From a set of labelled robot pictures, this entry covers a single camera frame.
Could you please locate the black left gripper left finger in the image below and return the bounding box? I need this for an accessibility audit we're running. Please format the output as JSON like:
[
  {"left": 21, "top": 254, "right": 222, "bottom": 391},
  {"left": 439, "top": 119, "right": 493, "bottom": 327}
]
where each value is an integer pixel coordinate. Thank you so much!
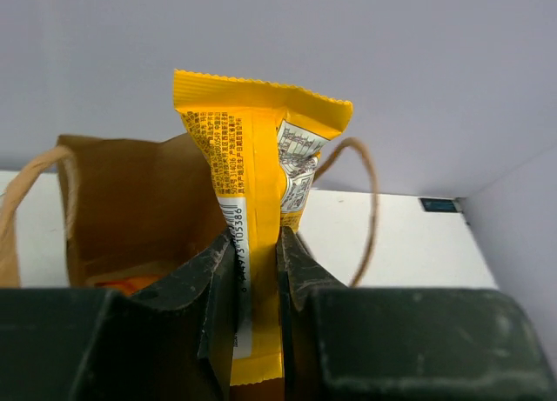
[{"left": 1, "top": 233, "right": 237, "bottom": 400}]

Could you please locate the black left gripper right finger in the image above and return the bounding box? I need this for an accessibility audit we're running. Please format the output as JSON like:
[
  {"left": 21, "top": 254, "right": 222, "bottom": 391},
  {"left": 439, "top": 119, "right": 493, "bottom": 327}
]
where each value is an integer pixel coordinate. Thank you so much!
[{"left": 276, "top": 227, "right": 556, "bottom": 400}]

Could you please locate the orange snack pack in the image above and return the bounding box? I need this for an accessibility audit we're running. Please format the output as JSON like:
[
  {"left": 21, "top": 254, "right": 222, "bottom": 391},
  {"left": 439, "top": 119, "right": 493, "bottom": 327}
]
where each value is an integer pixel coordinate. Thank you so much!
[{"left": 87, "top": 274, "right": 162, "bottom": 296}]

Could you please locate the small yellow snack packet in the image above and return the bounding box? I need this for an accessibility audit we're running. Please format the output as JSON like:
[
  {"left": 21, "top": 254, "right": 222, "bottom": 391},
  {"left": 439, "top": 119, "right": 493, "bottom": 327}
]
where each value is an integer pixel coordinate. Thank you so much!
[{"left": 173, "top": 70, "right": 353, "bottom": 386}]

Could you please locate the brown and green paper bag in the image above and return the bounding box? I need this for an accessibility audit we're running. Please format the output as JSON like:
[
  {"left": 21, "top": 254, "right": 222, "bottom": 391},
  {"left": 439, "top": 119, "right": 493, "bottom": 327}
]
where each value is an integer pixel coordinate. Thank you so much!
[{"left": 0, "top": 133, "right": 379, "bottom": 297}]

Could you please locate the blue label right corner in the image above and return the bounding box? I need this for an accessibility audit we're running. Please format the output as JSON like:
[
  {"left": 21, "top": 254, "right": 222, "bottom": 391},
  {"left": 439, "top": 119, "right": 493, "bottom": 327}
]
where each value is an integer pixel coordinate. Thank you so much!
[{"left": 419, "top": 197, "right": 461, "bottom": 213}]

